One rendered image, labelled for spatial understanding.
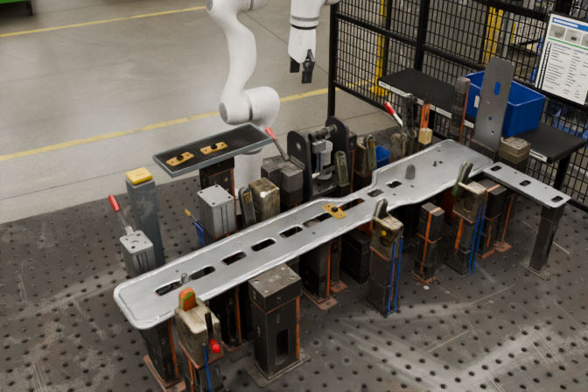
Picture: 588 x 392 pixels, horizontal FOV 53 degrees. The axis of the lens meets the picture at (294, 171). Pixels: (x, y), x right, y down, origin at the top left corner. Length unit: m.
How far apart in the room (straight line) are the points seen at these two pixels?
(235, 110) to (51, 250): 0.86
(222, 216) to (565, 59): 1.38
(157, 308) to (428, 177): 1.02
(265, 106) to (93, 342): 0.99
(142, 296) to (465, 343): 0.97
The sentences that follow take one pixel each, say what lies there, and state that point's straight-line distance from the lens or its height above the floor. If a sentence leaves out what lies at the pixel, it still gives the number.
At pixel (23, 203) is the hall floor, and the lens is 4.06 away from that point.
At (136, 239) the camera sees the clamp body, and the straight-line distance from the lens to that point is 1.74.
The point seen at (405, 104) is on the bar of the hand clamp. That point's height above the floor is 1.19.
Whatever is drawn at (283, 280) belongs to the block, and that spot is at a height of 1.03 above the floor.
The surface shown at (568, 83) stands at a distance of 2.44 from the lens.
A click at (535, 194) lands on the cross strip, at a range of 2.11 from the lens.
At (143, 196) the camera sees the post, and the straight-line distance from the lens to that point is 1.84.
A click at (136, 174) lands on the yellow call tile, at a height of 1.16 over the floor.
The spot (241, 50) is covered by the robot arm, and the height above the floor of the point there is 1.36.
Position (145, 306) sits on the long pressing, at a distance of 1.62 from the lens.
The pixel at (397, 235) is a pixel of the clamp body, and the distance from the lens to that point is 1.80.
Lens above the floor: 2.10
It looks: 32 degrees down
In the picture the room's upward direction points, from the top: straight up
